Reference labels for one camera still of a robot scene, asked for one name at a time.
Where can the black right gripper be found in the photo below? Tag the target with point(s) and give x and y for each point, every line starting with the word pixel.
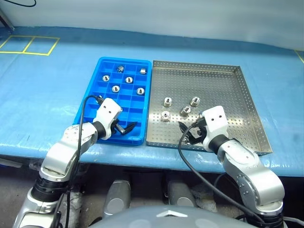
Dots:
pixel 199 133

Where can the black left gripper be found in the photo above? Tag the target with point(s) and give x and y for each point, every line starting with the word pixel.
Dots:
pixel 114 124

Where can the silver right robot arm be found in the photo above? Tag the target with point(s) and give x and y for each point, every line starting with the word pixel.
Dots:
pixel 244 161

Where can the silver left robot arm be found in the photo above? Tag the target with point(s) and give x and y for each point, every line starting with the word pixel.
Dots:
pixel 69 147

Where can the blue compartment tray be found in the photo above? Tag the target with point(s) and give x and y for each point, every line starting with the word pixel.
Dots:
pixel 140 110

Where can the perforated metal tray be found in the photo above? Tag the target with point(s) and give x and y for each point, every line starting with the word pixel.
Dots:
pixel 213 90

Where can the grey rounded housing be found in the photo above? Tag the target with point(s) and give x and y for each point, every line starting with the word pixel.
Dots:
pixel 180 197
pixel 117 197

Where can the blue table cover sheet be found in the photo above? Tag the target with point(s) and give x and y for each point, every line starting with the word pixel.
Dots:
pixel 47 95

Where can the grey robot torso dome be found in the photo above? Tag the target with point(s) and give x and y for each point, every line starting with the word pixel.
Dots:
pixel 142 218

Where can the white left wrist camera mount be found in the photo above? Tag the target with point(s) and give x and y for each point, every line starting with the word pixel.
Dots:
pixel 108 110

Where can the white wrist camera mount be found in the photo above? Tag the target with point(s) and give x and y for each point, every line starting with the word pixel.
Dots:
pixel 215 121
pixel 108 110

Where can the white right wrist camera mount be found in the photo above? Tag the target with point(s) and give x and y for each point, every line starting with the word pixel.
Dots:
pixel 215 121

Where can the grey metal frame bar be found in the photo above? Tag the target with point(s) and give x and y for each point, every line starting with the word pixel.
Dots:
pixel 7 20

